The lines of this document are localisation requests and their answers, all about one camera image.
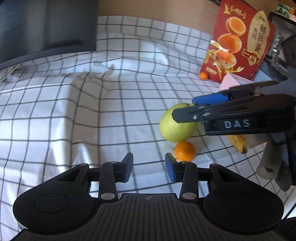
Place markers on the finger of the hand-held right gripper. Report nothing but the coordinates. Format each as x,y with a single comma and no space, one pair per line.
185,114
208,99

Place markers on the pink cardboard box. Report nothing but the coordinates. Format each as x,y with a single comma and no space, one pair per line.
229,81

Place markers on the small orange tangerine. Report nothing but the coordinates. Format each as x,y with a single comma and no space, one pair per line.
203,75

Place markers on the large spotted yellow banana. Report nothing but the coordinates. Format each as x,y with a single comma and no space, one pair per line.
239,142

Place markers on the black glass-panel computer case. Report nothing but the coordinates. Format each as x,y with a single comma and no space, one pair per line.
275,46

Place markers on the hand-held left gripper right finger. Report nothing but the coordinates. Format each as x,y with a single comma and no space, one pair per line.
170,168

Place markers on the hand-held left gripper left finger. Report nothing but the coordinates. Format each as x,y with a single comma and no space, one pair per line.
128,168

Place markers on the red snack box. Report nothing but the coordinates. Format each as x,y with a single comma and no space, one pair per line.
233,34

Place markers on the person's right hand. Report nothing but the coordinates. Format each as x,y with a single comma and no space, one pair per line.
269,162

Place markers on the green apple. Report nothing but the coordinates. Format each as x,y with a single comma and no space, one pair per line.
175,129

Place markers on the white black-checked tablecloth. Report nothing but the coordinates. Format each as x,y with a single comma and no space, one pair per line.
69,104

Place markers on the black monitor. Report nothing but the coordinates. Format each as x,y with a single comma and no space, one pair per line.
46,27

